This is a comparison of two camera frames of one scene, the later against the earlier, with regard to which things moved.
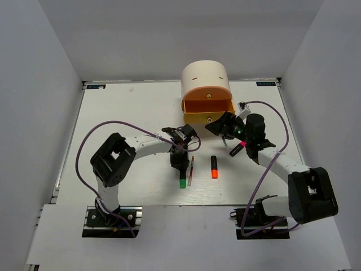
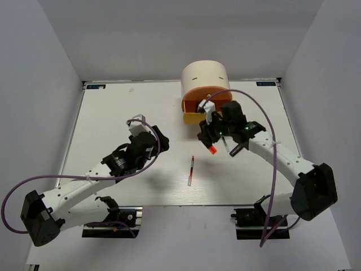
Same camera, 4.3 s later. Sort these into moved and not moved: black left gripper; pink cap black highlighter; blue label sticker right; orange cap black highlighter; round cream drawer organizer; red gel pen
Moved: black left gripper; orange cap black highlighter
Not moved: round cream drawer organizer; red gel pen; blue label sticker right; pink cap black highlighter
